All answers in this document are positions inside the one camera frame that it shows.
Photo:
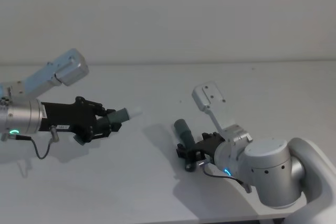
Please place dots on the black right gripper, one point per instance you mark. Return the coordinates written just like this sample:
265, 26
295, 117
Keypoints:
208, 145

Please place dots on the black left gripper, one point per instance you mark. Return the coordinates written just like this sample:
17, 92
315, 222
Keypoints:
65, 115

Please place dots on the dark green cylindrical marker cap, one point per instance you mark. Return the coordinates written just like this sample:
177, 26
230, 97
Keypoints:
183, 132

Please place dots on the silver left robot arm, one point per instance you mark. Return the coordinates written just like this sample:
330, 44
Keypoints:
23, 119

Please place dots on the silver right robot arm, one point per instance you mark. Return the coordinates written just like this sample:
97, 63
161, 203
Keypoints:
265, 161

